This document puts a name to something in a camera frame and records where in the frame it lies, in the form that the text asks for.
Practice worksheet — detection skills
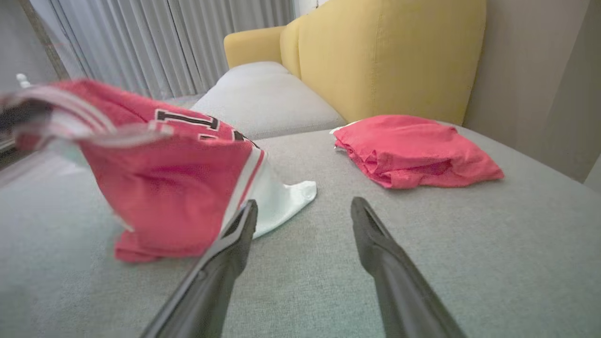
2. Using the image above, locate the large grey sofa seat cushion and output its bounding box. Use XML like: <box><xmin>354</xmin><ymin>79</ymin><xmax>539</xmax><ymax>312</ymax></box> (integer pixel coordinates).
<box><xmin>0</xmin><ymin>123</ymin><xmax>601</xmax><ymax>338</ymax></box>

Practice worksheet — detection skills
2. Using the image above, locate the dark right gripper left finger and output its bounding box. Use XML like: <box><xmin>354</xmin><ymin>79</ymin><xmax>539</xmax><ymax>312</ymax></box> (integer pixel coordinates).
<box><xmin>140</xmin><ymin>199</ymin><xmax>259</xmax><ymax>338</ymax></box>

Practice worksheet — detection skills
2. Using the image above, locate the grey pleated curtain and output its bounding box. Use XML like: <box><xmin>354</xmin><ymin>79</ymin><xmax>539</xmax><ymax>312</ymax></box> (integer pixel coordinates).
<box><xmin>28</xmin><ymin>0</ymin><xmax>296</xmax><ymax>100</ymax></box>

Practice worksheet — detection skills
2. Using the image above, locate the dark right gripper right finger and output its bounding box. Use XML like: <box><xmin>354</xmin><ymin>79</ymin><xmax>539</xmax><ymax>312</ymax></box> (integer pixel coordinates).
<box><xmin>351</xmin><ymin>196</ymin><xmax>468</xmax><ymax>338</ymax></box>

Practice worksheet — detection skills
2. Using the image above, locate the yellow sofa backrest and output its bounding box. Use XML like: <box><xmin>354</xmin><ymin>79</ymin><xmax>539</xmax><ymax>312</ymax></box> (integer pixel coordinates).
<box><xmin>223</xmin><ymin>0</ymin><xmax>487</xmax><ymax>126</ymax></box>

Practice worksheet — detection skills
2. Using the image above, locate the plain red mesh garment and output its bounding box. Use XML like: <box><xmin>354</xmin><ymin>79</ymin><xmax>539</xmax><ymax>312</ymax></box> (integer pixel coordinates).
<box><xmin>330</xmin><ymin>115</ymin><xmax>505</xmax><ymax>190</ymax></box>

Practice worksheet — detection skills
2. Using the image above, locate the small grey sofa seat cushion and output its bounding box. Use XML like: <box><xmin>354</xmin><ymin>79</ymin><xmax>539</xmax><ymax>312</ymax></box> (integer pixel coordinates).
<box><xmin>192</xmin><ymin>61</ymin><xmax>347</xmax><ymax>140</ymax></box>

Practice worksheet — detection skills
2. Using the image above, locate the red white striped jersey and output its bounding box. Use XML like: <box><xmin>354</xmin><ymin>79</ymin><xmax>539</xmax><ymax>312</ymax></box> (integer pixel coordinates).
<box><xmin>0</xmin><ymin>79</ymin><xmax>317</xmax><ymax>263</ymax></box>

